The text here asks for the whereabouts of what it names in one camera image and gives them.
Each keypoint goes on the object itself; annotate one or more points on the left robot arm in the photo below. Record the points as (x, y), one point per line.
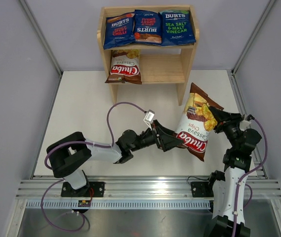
(52, 160)

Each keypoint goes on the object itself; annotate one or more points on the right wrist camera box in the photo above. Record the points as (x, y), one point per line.
(245, 121)

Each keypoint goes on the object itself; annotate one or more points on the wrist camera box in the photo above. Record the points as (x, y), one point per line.
(148, 119)
(245, 121)

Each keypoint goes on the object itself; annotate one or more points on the Burts sea salt vinegar bag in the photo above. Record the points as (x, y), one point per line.
(176, 28)

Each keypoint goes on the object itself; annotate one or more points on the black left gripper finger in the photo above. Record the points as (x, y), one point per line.
(169, 141)
(157, 126)

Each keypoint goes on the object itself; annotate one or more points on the left aluminium frame post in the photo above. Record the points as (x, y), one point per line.
(41, 37)

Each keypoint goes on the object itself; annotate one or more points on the aluminium rail base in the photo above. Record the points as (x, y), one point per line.
(114, 188)

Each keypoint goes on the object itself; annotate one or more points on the white slotted cable duct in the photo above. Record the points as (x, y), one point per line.
(121, 204)

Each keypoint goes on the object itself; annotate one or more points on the aluminium frame post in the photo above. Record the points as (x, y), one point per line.
(256, 30)
(41, 37)

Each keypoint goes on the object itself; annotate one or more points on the large Burts sweet chilli bag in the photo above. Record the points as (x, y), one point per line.
(119, 30)

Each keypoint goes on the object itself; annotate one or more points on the small Burts sweet chilli bag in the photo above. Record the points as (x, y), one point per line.
(147, 28)

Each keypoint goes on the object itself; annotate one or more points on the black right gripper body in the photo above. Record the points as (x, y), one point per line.
(232, 131)

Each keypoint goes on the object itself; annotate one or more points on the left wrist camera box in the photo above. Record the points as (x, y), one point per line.
(148, 119)

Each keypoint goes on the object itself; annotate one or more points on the right aluminium frame post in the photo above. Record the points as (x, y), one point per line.
(256, 30)

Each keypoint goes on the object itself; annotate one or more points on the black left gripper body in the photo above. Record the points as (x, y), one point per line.
(150, 138)

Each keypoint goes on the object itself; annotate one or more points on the wooden two-tier shelf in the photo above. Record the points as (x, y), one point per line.
(155, 68)

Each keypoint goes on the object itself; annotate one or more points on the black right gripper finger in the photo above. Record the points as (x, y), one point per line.
(222, 117)
(234, 118)

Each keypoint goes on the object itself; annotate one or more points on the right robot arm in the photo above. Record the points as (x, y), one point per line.
(228, 186)

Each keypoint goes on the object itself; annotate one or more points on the Chuba cassava chips bag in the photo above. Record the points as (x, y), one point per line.
(125, 67)
(196, 122)

